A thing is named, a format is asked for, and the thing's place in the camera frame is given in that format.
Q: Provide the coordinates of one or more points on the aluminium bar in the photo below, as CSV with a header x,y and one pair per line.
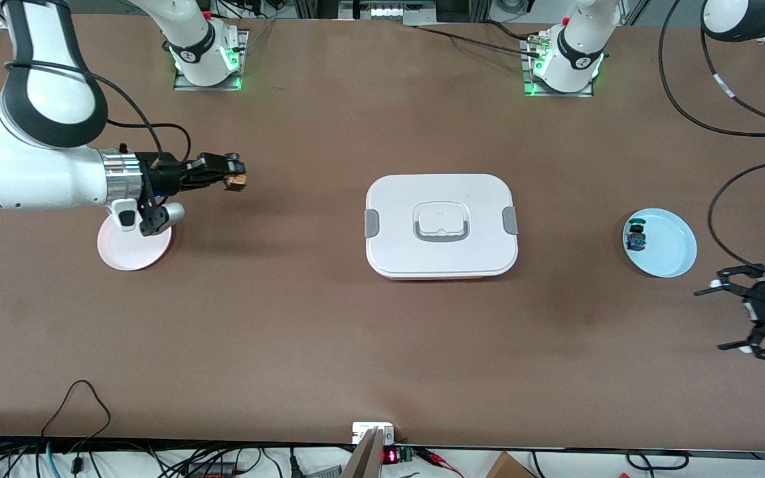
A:
x,y
364,461

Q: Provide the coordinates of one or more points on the red clip lead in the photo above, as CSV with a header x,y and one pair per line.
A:
x,y
439,461

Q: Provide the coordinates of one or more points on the brown cardboard box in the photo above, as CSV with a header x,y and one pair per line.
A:
x,y
505,468

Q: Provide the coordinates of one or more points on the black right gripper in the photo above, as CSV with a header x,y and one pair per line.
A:
x,y
165,175

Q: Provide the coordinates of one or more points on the silver lit device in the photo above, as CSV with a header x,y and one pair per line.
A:
x,y
386,10

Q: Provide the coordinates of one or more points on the red LED display module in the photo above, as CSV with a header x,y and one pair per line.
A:
x,y
390,457

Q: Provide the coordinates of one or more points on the pink round plate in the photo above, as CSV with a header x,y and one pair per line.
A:
x,y
133,255

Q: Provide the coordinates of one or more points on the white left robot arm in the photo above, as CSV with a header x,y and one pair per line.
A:
x,y
578,46

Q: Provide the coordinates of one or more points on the grey power adapter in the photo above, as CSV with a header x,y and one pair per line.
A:
x,y
326,473

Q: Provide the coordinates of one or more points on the light blue round plate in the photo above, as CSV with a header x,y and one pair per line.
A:
x,y
671,242

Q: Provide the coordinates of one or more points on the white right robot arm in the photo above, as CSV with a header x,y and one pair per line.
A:
x,y
37,172

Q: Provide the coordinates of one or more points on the white metal edge box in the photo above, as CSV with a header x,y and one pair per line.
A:
x,y
362,431

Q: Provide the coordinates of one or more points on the white lunch box grey latches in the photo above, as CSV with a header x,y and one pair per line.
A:
x,y
396,212

